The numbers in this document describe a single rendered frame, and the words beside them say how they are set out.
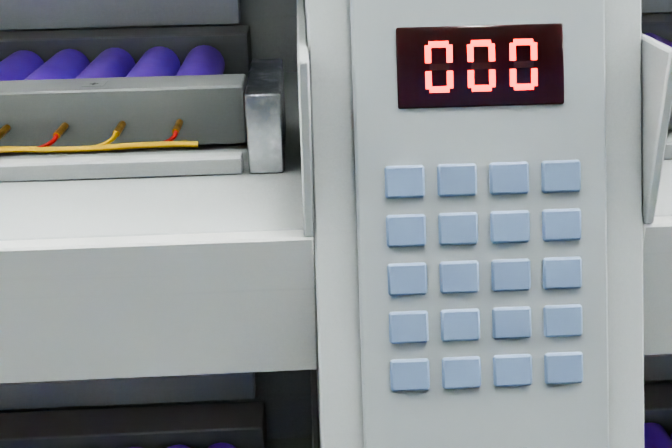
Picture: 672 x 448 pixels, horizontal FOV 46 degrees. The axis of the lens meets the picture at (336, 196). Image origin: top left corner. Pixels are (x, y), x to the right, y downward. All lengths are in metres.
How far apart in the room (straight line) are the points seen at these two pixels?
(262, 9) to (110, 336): 0.23
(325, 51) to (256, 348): 0.09
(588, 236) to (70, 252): 0.14
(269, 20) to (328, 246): 0.22
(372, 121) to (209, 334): 0.08
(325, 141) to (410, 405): 0.08
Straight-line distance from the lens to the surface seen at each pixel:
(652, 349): 0.26
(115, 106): 0.29
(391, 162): 0.22
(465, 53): 0.22
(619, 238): 0.24
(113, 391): 0.42
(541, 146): 0.23
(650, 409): 0.43
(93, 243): 0.23
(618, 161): 0.24
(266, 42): 0.42
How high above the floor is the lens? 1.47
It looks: 4 degrees down
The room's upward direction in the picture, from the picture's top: 2 degrees counter-clockwise
